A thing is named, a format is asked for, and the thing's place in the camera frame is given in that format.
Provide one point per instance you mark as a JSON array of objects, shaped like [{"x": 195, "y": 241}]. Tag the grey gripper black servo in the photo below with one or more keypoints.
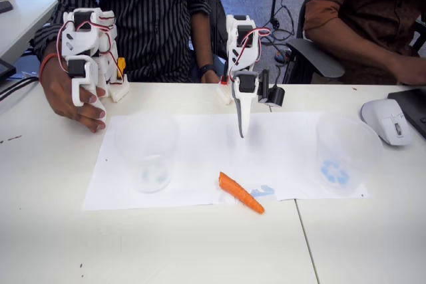
[{"x": 244, "y": 102}]

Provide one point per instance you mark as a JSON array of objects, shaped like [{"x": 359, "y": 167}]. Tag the orange carrot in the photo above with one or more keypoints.
[{"x": 239, "y": 192}]

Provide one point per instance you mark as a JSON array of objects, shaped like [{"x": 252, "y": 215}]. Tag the white computer mouse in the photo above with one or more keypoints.
[{"x": 386, "y": 121}]

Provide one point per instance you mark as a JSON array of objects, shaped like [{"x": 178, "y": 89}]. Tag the white leader arm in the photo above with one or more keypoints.
[{"x": 83, "y": 42}]

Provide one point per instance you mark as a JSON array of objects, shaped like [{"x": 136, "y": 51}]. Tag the striped-shirt person's left forearm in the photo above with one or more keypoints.
[{"x": 203, "y": 38}]

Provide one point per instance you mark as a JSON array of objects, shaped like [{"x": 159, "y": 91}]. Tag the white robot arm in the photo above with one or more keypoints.
[{"x": 247, "y": 62}]

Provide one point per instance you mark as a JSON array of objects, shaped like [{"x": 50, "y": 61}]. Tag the brown-shirt person's right forearm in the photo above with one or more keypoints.
[{"x": 359, "y": 54}]

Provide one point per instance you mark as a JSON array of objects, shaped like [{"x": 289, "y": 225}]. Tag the striped-shirt person's left hand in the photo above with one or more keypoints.
[{"x": 210, "y": 79}]

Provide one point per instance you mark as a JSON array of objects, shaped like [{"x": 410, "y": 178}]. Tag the striped-shirt person's right hand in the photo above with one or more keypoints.
[{"x": 60, "y": 94}]

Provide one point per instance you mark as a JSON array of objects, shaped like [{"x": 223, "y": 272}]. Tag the black webcam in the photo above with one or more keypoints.
[{"x": 276, "y": 97}]

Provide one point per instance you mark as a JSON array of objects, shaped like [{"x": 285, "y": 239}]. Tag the plain white paper sheet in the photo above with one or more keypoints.
[{"x": 199, "y": 164}]

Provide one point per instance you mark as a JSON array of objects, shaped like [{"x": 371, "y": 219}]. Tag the black wristwatch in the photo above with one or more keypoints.
[{"x": 208, "y": 69}]

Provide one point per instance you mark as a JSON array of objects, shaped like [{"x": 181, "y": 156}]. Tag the small colourful floor object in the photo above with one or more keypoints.
[{"x": 283, "y": 55}]

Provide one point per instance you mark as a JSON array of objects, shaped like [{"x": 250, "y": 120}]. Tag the black office chair with armrest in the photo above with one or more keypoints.
[{"x": 316, "y": 58}]

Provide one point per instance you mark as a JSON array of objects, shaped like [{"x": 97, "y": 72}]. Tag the tall clear plastic cup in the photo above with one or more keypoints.
[{"x": 149, "y": 177}]

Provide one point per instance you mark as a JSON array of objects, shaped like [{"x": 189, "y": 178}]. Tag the wide clear plastic bowl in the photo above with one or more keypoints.
[{"x": 346, "y": 164}]

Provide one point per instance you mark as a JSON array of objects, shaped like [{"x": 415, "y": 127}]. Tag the dark office chair backrest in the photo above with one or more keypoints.
[{"x": 213, "y": 14}]

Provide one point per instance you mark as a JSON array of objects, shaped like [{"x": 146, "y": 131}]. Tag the yellow table clamp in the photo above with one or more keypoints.
[{"x": 121, "y": 69}]

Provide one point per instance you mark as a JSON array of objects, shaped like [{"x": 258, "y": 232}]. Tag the person in striped shirt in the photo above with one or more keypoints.
[{"x": 149, "y": 14}]

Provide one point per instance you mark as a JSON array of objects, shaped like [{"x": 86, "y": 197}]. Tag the black keyboard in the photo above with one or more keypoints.
[{"x": 412, "y": 107}]

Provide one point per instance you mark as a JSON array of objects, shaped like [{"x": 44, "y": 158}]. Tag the person in brown shirt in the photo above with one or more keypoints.
[{"x": 366, "y": 4}]

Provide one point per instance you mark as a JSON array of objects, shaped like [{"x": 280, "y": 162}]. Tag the orange wrist band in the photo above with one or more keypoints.
[{"x": 46, "y": 62}]

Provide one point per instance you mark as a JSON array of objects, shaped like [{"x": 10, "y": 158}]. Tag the clear plastic wrapper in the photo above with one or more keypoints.
[{"x": 31, "y": 75}]

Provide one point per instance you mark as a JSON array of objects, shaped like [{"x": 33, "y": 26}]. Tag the black tablet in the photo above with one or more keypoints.
[{"x": 6, "y": 70}]

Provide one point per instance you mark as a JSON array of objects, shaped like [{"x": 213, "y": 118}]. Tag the black phone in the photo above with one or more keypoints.
[{"x": 5, "y": 6}]

